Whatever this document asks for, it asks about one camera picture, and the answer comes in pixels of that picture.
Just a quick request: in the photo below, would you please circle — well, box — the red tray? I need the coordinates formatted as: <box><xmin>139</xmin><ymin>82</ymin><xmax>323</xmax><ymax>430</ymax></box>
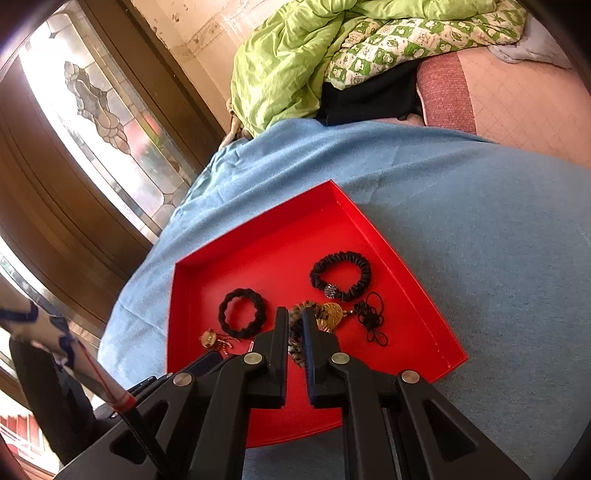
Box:
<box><xmin>166</xmin><ymin>180</ymin><xmax>468</xmax><ymax>449</ymax></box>

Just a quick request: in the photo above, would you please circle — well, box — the gold pendant with black cord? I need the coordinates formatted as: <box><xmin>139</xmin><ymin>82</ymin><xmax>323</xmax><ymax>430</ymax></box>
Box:
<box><xmin>295</xmin><ymin>290</ymin><xmax>389</xmax><ymax>346</ymax></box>

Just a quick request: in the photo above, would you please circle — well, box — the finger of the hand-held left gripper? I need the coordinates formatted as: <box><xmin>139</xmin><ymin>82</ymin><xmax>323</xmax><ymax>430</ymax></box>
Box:
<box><xmin>178</xmin><ymin>352</ymin><xmax>223</xmax><ymax>377</ymax></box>
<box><xmin>127</xmin><ymin>376</ymin><xmax>161</xmax><ymax>398</ymax></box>

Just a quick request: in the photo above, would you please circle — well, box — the black cloth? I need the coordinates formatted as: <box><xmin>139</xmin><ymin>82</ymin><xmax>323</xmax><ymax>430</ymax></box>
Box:
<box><xmin>316</xmin><ymin>58</ymin><xmax>423</xmax><ymax>127</ymax></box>

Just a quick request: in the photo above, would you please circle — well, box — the wooden door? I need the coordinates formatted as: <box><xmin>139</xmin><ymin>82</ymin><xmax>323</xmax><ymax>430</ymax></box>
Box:
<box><xmin>0</xmin><ymin>0</ymin><xmax>227</xmax><ymax>337</ymax></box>

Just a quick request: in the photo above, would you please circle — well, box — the blue cloth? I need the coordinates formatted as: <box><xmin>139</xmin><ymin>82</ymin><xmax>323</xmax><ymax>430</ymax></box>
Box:
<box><xmin>97</xmin><ymin>117</ymin><xmax>591</xmax><ymax>480</ymax></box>

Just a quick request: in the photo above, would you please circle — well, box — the pink mattress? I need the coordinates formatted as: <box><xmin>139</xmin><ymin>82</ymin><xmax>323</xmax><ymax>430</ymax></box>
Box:
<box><xmin>416</xmin><ymin>46</ymin><xmax>591</xmax><ymax>162</ymax></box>

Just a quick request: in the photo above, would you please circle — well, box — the grey pillow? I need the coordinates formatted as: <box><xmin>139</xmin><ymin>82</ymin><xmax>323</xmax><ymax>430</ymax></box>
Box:
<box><xmin>489</xmin><ymin>21</ymin><xmax>573</xmax><ymax>70</ymax></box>

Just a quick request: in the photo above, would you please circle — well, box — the dark cloth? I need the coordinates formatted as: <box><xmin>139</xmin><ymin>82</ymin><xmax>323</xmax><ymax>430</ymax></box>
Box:
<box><xmin>9</xmin><ymin>339</ymin><xmax>121</xmax><ymax>464</ymax></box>

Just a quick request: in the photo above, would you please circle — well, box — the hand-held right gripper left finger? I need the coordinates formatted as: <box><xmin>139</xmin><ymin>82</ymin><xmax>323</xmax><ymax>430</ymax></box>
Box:
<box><xmin>55</xmin><ymin>306</ymin><xmax>291</xmax><ymax>480</ymax></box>

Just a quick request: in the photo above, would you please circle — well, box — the gold brooch with chains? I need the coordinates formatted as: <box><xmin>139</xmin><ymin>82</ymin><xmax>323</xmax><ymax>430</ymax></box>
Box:
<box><xmin>198</xmin><ymin>329</ymin><xmax>242</xmax><ymax>358</ymax></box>

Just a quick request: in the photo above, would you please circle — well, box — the black braided cable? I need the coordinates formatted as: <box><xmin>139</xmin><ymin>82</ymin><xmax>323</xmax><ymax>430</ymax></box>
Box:
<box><xmin>124</xmin><ymin>406</ymin><xmax>169</xmax><ymax>480</ymax></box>

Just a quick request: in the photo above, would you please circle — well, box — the stained glass door panel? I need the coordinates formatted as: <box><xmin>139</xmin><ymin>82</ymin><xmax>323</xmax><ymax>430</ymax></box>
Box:
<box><xmin>18</xmin><ymin>11</ymin><xmax>204</xmax><ymax>243</ymax></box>

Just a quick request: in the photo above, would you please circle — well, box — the beige knotted cloth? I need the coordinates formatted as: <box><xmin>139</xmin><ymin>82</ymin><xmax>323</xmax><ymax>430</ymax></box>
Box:
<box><xmin>219</xmin><ymin>97</ymin><xmax>254</xmax><ymax>148</ymax></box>

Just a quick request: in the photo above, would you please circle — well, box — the black satin scrunchie with bead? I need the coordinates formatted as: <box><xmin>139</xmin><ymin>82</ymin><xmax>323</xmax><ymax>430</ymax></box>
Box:
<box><xmin>309</xmin><ymin>251</ymin><xmax>372</xmax><ymax>298</ymax></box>

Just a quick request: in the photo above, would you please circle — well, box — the white printed cable wrap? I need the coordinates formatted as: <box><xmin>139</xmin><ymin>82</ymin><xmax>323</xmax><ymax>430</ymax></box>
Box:
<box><xmin>0</xmin><ymin>295</ymin><xmax>137</xmax><ymax>414</ymax></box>

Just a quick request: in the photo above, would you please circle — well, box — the leopard print scrunchie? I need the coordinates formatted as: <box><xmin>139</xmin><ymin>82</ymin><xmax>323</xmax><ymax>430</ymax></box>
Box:
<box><xmin>287</xmin><ymin>318</ymin><xmax>319</xmax><ymax>369</ymax></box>

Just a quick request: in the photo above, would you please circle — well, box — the black braided scrunchie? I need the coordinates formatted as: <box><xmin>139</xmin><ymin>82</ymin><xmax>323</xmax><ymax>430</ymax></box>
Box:
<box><xmin>218</xmin><ymin>288</ymin><xmax>267</xmax><ymax>337</ymax></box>

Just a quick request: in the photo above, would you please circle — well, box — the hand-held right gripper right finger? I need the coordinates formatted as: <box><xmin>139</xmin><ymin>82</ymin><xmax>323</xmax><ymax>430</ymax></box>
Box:
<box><xmin>301</xmin><ymin>307</ymin><xmax>532</xmax><ymax>480</ymax></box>

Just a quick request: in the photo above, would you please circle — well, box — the green comforter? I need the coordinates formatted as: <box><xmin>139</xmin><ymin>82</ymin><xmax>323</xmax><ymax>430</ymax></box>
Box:
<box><xmin>230</xmin><ymin>0</ymin><xmax>529</xmax><ymax>137</ymax></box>

